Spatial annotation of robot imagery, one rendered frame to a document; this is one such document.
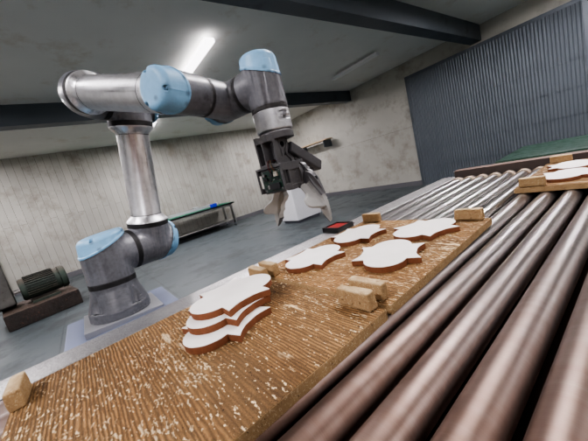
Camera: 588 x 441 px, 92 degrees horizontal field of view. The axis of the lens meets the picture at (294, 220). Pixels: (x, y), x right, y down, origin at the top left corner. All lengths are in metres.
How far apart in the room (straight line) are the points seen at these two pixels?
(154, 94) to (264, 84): 0.19
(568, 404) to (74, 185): 9.03
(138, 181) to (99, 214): 8.08
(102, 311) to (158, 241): 0.23
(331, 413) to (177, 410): 0.16
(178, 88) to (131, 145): 0.42
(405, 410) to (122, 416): 0.29
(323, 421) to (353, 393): 0.04
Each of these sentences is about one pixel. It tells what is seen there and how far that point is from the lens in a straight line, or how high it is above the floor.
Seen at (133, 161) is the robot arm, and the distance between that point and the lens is 0.94.
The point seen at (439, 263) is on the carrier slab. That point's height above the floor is 0.93.
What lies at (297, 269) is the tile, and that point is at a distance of 0.59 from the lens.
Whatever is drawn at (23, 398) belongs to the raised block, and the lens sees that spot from 0.55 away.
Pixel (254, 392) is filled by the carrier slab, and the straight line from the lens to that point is 0.34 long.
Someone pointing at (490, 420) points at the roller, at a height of 0.92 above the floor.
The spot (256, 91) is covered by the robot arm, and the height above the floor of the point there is 1.30.
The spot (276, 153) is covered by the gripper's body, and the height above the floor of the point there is 1.18.
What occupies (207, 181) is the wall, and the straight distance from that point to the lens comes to 9.69.
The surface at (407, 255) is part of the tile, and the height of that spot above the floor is 0.95.
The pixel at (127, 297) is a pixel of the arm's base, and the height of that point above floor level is 0.93.
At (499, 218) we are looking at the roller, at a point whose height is 0.92.
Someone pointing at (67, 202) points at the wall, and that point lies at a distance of 9.02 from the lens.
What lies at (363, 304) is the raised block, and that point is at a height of 0.95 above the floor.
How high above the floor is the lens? 1.14
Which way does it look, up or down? 9 degrees down
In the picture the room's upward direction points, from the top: 14 degrees counter-clockwise
